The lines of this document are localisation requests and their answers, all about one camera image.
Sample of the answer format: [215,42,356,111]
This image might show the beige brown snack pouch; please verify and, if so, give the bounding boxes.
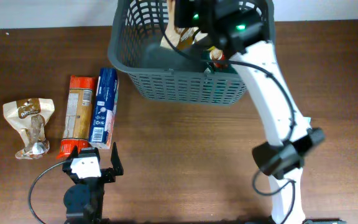
[2,98,55,159]
[165,0,207,50]

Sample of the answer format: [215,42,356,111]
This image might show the green coffee mix bag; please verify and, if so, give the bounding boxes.
[201,46,237,74]

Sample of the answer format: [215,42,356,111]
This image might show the grey plastic basket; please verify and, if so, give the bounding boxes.
[107,0,276,106]

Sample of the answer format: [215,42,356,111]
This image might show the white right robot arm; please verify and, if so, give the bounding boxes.
[174,1,325,223]

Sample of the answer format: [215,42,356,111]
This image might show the blue rectangular box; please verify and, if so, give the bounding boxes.
[89,68,119,150]

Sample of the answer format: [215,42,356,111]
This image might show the orange biscuit package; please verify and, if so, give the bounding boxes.
[57,76,96,159]

